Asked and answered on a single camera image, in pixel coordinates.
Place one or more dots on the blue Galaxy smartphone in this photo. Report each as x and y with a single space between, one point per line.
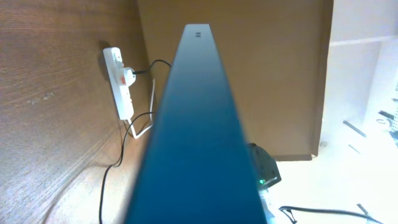
196 167

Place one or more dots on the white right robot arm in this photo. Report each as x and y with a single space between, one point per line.
267 175

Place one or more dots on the white charger adapter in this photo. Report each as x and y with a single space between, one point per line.
125 76

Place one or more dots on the white power strip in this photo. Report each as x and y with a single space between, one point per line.
122 97

